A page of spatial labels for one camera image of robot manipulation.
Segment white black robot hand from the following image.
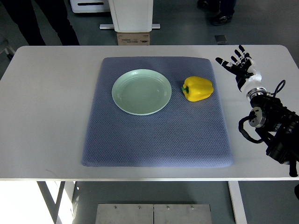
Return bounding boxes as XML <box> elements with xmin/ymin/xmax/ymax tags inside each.
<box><xmin>215</xmin><ymin>45</ymin><xmax>262</xmax><ymax>91</ymax></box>

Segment person feet dark shoes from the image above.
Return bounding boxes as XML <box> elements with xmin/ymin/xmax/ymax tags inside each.
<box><xmin>197</xmin><ymin>0</ymin><xmax>236</xmax><ymax>26</ymax></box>

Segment white appliance with slot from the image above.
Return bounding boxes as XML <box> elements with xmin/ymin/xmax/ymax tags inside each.
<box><xmin>70</xmin><ymin>0</ymin><xmax>110</xmax><ymax>13</ymax></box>

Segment metal base plate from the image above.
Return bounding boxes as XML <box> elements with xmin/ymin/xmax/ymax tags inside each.
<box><xmin>95</xmin><ymin>204</ymin><xmax>212</xmax><ymax>224</ymax></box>

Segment cardboard box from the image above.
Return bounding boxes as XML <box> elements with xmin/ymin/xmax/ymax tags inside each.
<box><xmin>117</xmin><ymin>32</ymin><xmax>150</xmax><ymax>46</ymax></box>

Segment white pedestal machine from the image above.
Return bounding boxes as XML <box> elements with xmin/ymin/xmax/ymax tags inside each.
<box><xmin>100</xmin><ymin>0</ymin><xmax>161</xmax><ymax>33</ymax></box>

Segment white table leg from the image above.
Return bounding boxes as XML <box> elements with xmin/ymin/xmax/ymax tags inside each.
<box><xmin>228</xmin><ymin>181</ymin><xmax>247</xmax><ymax>224</ymax></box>

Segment grey table frame leg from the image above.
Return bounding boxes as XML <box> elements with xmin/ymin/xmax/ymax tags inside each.
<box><xmin>36</xmin><ymin>181</ymin><xmax>77</xmax><ymax>224</ymax></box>

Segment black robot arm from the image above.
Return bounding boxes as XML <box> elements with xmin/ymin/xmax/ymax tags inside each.
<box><xmin>248</xmin><ymin>93</ymin><xmax>299</xmax><ymax>177</ymax></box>

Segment grey floor outlet plate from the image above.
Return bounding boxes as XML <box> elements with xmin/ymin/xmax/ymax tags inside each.
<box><xmin>214</xmin><ymin>35</ymin><xmax>228</xmax><ymax>45</ymax></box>

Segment person legs dark trousers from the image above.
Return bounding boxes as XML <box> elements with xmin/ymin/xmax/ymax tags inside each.
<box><xmin>0</xmin><ymin>0</ymin><xmax>80</xmax><ymax>46</ymax></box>

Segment yellow bell pepper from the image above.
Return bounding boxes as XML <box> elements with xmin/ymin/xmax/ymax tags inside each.
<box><xmin>181</xmin><ymin>76</ymin><xmax>214</xmax><ymax>102</ymax></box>

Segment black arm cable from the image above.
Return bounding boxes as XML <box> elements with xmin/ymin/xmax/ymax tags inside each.
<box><xmin>238</xmin><ymin>79</ymin><xmax>286</xmax><ymax>144</ymax></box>

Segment white chair base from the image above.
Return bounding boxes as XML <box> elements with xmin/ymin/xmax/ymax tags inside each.
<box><xmin>0</xmin><ymin>35</ymin><xmax>15</xmax><ymax>60</ymax></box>

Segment blue textured mat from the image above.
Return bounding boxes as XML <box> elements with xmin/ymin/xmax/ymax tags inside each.
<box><xmin>81</xmin><ymin>56</ymin><xmax>233</xmax><ymax>168</ymax></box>

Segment light green plate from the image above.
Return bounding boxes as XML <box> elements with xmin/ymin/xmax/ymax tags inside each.
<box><xmin>112</xmin><ymin>69</ymin><xmax>172</xmax><ymax>116</ymax></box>

